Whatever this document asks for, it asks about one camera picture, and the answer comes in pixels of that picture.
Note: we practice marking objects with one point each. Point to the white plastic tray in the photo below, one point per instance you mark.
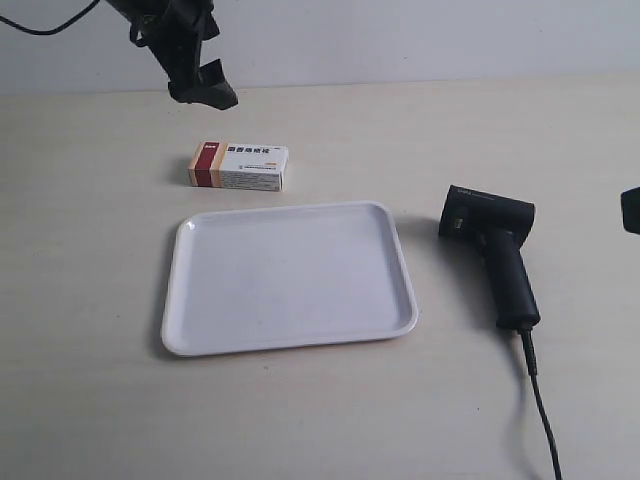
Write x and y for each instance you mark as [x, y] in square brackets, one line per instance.
[286, 277]

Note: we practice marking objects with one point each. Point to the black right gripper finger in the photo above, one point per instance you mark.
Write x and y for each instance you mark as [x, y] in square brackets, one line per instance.
[630, 210]

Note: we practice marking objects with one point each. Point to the black handheld barcode scanner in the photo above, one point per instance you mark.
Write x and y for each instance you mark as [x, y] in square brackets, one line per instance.
[498, 227]

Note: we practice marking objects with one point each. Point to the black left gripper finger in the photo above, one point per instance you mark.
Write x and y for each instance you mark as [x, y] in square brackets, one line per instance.
[206, 86]

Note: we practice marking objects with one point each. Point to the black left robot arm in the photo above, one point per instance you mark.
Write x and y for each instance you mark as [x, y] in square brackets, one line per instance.
[125, 5]

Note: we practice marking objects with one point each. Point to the white red medicine box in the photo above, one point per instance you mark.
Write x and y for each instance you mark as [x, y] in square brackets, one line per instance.
[227, 165]

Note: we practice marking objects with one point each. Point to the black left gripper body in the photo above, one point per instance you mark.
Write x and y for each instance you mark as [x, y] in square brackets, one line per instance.
[174, 32]

